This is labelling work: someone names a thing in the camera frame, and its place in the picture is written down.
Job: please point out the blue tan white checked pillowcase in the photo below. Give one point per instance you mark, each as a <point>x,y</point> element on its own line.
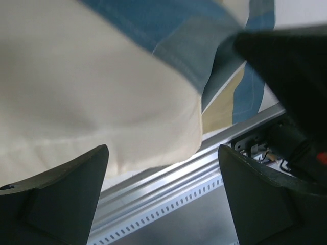
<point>196,39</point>

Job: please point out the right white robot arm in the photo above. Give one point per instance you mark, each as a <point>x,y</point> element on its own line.
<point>306,158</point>

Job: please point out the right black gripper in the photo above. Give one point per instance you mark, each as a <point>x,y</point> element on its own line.
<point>293,64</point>

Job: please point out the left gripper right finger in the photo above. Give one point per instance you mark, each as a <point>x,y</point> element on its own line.
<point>269,207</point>

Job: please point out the aluminium mounting rail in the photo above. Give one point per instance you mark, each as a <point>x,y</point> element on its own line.
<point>142,188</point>

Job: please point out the slotted white cable duct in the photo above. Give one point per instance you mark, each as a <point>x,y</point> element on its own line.
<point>137,218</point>

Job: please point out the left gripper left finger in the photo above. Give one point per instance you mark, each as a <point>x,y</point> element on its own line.
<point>57,206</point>

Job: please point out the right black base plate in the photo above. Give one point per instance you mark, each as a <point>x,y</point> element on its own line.
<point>250,145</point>

